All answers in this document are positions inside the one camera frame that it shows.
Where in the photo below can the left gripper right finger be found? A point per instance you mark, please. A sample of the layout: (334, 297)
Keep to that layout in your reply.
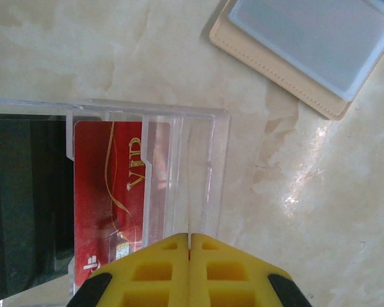
(227, 275)

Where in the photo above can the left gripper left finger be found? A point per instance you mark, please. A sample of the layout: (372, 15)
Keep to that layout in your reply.
(153, 275)

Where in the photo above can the red yellow small packet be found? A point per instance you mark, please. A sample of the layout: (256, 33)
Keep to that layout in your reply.
(96, 179)

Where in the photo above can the dark grey VIP card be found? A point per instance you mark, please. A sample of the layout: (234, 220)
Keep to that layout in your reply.
(22, 198)

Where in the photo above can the beige card holder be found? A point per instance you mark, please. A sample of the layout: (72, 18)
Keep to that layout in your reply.
(275, 70)

